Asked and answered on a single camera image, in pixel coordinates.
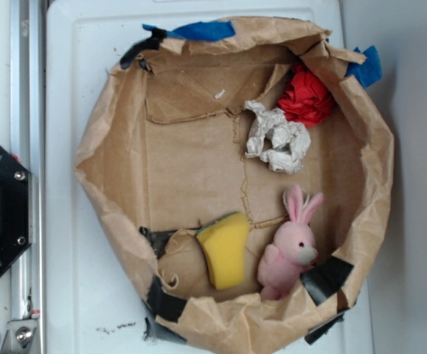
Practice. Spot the pink plush bunny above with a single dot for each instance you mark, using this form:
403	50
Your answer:
293	250

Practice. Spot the brown paper bag bin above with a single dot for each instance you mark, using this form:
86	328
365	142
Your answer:
163	156

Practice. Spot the yellow sponge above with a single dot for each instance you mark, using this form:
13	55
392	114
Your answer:
223	244

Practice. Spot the crumpled white paper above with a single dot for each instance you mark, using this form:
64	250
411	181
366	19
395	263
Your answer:
280	143

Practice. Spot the crumpled red paper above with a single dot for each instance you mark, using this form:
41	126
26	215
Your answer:
305	98

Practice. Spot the aluminium frame rail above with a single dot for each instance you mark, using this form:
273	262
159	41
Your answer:
27	142

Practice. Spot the metal corner bracket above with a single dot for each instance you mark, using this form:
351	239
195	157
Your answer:
19	337

